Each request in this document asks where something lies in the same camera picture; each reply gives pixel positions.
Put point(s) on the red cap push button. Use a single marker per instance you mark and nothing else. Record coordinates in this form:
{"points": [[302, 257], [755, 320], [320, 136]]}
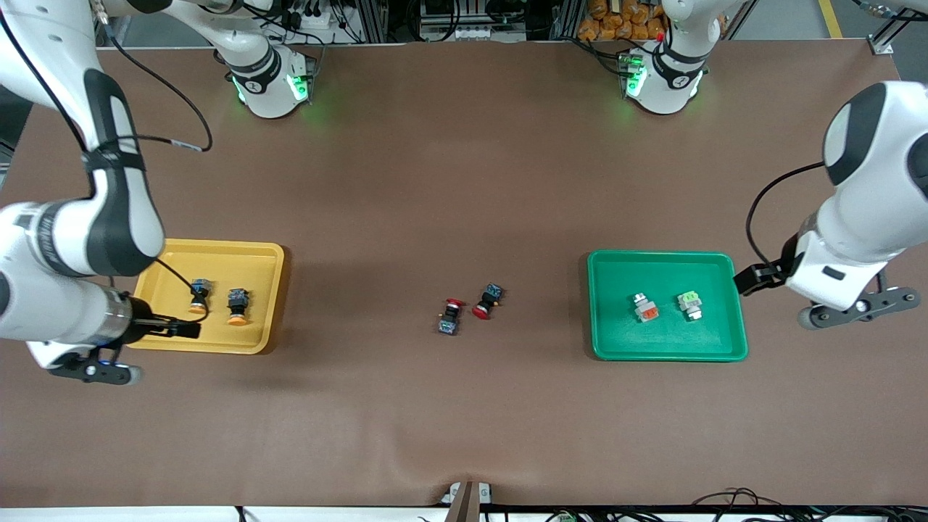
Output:
{"points": [[449, 319], [489, 299]]}

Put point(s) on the yellow cap push button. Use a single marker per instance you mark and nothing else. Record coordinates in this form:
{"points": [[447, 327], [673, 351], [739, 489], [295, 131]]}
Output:
{"points": [[238, 304], [201, 293]]}

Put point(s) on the white power strip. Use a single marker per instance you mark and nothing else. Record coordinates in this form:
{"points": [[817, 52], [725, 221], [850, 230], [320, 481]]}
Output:
{"points": [[315, 22], [464, 32]]}

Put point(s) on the aluminium frame beam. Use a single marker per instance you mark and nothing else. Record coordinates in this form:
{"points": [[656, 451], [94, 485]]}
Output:
{"points": [[882, 47]]}

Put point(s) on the yellow plastic tray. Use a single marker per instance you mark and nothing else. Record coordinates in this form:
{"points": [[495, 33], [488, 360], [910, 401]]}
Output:
{"points": [[254, 261]]}

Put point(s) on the green and white switch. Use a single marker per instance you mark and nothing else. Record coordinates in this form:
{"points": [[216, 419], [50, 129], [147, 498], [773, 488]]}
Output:
{"points": [[690, 304]]}

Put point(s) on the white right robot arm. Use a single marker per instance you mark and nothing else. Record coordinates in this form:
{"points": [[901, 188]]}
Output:
{"points": [[109, 232]]}

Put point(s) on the orange and white switch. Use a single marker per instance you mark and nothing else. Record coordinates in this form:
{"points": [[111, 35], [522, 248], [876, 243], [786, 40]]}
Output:
{"points": [[645, 308]]}

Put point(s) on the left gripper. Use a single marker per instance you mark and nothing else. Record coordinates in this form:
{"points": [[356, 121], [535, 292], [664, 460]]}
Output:
{"points": [[773, 274]]}

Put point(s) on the bag of orange fruit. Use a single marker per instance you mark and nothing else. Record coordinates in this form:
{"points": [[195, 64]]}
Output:
{"points": [[609, 18]]}

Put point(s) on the aluminium frame post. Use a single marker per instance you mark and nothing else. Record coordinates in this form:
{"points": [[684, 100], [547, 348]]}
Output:
{"points": [[373, 18], [567, 18]]}

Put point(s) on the green plastic tray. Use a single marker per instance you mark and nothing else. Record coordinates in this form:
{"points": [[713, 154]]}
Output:
{"points": [[616, 319]]}

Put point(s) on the grey camera stand post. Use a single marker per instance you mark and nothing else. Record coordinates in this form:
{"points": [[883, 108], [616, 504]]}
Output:
{"points": [[464, 507]]}

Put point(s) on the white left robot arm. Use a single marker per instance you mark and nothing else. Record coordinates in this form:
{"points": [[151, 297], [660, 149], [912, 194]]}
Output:
{"points": [[877, 138]]}

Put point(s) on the brown table mat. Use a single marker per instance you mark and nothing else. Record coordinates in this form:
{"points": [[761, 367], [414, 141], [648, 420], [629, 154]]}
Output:
{"points": [[435, 406]]}

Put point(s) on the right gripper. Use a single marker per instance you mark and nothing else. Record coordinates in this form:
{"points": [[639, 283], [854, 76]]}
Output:
{"points": [[145, 325]]}

